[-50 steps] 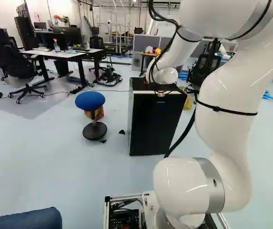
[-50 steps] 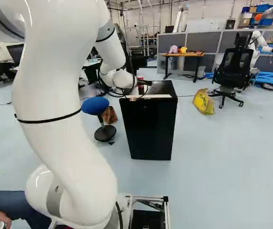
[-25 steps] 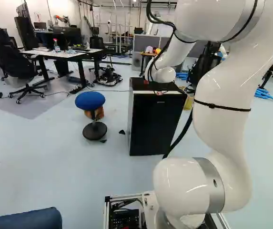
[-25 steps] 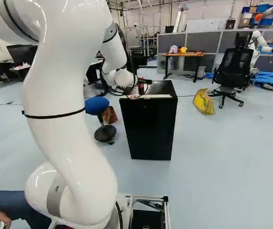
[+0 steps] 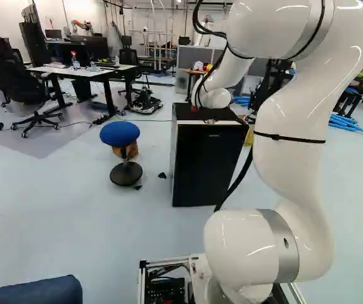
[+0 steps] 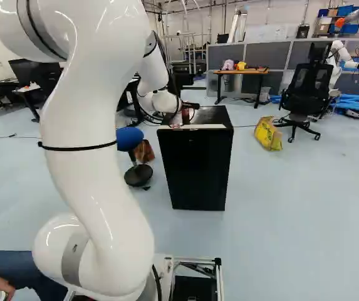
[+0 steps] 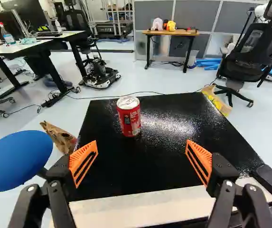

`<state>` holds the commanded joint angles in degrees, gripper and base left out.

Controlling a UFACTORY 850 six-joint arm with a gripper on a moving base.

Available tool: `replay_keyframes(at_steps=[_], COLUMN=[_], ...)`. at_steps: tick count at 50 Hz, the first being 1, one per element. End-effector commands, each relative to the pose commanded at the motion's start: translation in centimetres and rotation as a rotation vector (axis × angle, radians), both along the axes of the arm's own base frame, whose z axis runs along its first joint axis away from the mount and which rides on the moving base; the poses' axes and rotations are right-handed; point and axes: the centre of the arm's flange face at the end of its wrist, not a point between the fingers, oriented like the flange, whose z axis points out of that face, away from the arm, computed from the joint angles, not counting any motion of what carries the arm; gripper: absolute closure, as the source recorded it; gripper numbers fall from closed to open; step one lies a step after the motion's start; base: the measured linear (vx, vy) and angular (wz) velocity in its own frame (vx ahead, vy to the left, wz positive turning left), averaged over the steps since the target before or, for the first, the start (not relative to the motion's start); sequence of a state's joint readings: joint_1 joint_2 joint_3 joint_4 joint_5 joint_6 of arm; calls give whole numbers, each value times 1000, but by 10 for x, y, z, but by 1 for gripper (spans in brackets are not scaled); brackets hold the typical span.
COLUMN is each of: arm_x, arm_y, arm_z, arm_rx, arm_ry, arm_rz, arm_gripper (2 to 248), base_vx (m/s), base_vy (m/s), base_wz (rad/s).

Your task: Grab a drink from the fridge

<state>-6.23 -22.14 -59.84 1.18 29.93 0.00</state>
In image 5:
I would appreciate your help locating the black computer monitor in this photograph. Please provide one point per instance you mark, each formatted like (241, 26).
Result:
(73, 54)

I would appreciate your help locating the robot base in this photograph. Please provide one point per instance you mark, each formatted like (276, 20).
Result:
(165, 282)

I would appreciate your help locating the black mini fridge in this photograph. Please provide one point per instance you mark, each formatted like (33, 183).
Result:
(205, 164)

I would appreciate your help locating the spray bottle with red top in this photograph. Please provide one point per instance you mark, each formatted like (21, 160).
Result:
(75, 61)

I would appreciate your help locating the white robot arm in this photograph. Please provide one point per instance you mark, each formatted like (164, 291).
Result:
(295, 177)

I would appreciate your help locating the blue foam tubes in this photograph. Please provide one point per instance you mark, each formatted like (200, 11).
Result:
(346, 123)

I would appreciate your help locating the blue padded seat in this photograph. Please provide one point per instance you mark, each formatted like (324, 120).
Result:
(35, 291)

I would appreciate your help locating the small black floor robot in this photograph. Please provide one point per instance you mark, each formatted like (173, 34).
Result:
(144, 103)

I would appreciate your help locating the grey partition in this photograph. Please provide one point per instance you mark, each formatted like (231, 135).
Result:
(190, 57)

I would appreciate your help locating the blue round stool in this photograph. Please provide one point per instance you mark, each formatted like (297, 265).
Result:
(119, 133)

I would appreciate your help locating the white desk with black legs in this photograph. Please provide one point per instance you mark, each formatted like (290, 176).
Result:
(83, 72)

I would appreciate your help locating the black office chair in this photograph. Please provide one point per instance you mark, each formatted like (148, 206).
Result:
(16, 79)

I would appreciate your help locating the small black floor scrap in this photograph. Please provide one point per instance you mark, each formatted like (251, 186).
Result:
(162, 175)

